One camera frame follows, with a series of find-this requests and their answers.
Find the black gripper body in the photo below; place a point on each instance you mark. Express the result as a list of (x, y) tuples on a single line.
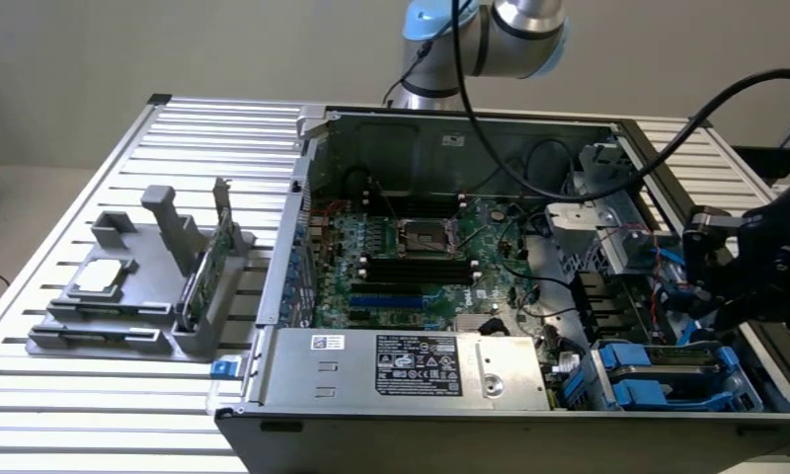
[(780, 266)]

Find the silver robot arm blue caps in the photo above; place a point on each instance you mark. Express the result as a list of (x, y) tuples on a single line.
[(507, 44)]

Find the disk in bay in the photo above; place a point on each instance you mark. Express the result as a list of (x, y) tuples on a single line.
[(679, 355)]

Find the blue disk bay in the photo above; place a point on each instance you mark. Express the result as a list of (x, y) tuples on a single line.
[(623, 360)]

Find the silver metal drive cage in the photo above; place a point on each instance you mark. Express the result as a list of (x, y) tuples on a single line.
[(593, 217)]

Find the green motherboard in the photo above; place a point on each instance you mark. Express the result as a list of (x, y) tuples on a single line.
[(500, 247)]

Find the silver chipset heat sink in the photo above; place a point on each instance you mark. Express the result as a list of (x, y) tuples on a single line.
[(476, 323)]

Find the CPU socket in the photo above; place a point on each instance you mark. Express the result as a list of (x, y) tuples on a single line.
[(428, 238)]

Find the black RAM slot row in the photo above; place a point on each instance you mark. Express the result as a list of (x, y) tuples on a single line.
[(415, 203), (417, 269)]

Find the black expansion slot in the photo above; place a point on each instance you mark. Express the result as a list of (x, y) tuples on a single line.
[(408, 289)]

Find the blue expansion slot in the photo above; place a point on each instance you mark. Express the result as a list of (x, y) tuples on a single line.
[(385, 300)]

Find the black open PC case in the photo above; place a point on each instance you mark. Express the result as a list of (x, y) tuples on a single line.
[(435, 444)]

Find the silver power supply unit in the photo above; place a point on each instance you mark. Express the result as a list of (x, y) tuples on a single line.
[(356, 390)]

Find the green graphics card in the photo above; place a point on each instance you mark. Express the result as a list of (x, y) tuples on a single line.
[(213, 257)]

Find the blue case latch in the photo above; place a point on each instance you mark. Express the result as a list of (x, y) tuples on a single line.
[(225, 369)]

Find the grey parts rack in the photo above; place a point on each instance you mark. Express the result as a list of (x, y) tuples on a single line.
[(151, 301)]

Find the silver CPU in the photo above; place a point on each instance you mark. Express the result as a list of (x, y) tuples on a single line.
[(100, 275)]

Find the RAM stick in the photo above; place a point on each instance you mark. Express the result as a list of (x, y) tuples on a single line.
[(101, 337)]

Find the black bracket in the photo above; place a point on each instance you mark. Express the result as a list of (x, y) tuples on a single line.
[(760, 163)]

